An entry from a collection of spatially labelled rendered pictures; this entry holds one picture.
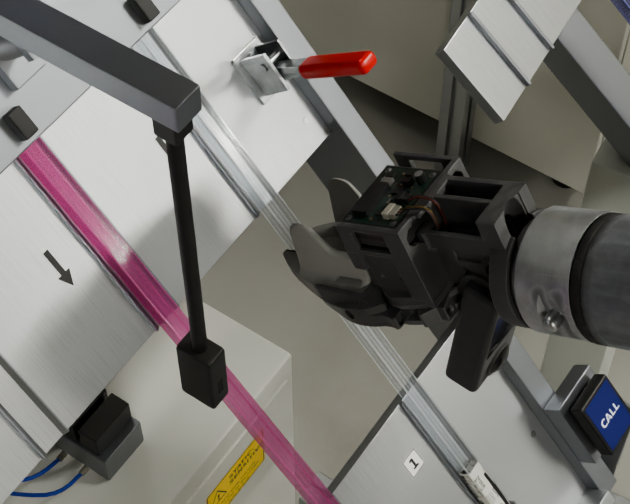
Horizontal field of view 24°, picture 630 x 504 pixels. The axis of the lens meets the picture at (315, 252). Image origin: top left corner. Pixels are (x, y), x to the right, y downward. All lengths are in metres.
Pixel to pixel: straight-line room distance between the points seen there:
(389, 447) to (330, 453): 0.96
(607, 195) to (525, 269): 0.47
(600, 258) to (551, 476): 0.40
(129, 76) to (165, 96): 0.02
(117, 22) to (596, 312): 0.32
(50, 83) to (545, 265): 0.30
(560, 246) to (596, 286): 0.03
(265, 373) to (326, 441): 0.68
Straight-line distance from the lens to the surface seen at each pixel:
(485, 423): 1.12
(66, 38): 0.60
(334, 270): 0.94
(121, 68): 0.59
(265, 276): 2.16
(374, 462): 1.04
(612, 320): 0.80
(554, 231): 0.82
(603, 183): 1.28
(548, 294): 0.81
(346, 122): 1.02
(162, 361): 1.36
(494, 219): 0.82
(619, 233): 0.80
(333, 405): 2.04
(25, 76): 0.83
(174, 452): 1.31
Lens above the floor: 1.78
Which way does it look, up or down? 54 degrees down
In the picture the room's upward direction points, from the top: straight up
